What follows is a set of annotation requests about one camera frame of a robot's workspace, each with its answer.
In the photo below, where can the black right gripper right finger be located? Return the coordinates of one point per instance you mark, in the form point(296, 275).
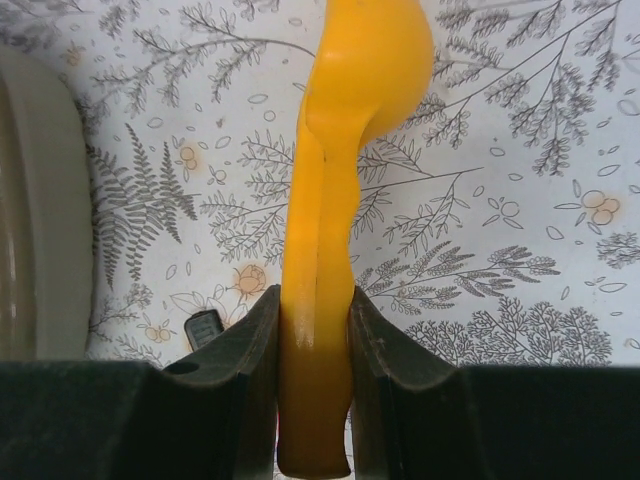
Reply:
point(416, 416)

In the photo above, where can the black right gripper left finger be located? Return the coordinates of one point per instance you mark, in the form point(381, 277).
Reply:
point(210, 415)

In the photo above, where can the black T-shaped plastic piece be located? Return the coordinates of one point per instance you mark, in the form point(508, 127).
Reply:
point(202, 327)

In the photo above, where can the yellow plastic litter scoop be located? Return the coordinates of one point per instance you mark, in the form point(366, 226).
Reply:
point(371, 70)

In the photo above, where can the grey litter box tray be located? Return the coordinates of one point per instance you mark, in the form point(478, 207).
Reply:
point(47, 263)

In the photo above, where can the floral table mat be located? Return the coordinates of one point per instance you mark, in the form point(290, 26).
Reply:
point(499, 224)

